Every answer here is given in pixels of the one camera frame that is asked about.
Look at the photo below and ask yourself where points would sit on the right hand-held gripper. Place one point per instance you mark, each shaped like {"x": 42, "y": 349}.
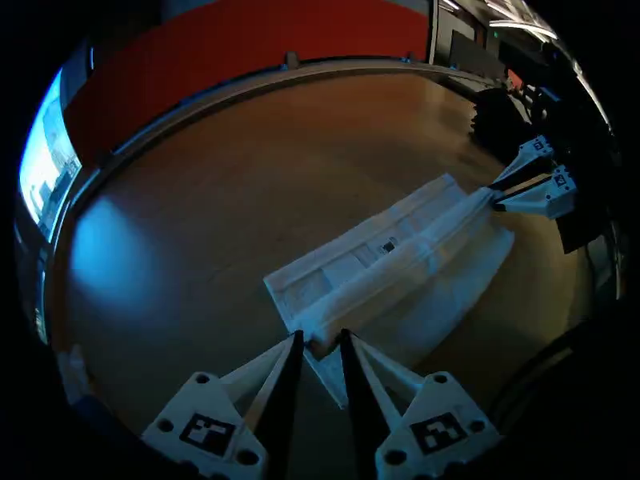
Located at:
{"x": 590, "y": 185}

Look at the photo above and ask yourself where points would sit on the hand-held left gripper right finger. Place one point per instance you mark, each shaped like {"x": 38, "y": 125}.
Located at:
{"x": 440, "y": 415}

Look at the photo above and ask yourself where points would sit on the stack of black towels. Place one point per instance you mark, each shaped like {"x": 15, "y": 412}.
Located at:
{"x": 492, "y": 120}

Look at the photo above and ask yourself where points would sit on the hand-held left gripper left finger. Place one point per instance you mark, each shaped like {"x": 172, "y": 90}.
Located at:
{"x": 210, "y": 410}

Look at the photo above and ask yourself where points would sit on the red desk screen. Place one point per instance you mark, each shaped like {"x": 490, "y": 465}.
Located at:
{"x": 240, "y": 75}

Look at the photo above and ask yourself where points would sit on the white towel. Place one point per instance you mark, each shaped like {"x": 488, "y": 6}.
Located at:
{"x": 400, "y": 270}

